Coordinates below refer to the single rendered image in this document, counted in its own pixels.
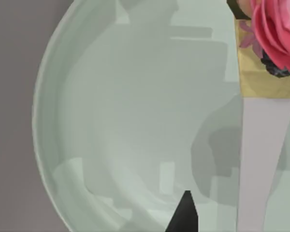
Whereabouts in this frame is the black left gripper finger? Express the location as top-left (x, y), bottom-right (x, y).
top-left (164, 190), bottom-right (199, 232)

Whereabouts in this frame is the pink flower bouquet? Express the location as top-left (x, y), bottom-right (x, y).
top-left (226, 0), bottom-right (290, 232)

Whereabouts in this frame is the pale green round plate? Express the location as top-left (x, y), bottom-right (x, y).
top-left (31, 0), bottom-right (290, 232)

